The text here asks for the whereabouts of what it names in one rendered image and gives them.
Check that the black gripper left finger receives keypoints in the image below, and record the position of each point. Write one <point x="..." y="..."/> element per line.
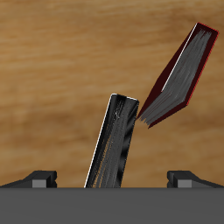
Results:
<point x="40" y="178"/>

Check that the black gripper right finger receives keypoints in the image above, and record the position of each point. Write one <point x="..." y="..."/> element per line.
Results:
<point x="182" y="178"/>

